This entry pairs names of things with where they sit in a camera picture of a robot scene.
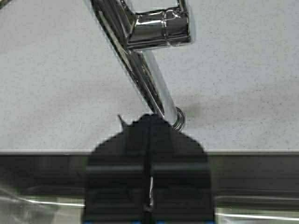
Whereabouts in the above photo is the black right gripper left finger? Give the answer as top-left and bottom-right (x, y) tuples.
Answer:
(83, 114), (150, 224)

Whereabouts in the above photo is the stainless steel double sink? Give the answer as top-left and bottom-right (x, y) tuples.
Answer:
(0, 154), (299, 224)

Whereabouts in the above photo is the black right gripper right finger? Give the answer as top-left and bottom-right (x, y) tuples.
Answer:
(149, 115), (215, 224)

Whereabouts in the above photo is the chrome kitchen faucet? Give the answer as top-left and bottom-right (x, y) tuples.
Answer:
(89, 0), (192, 130)

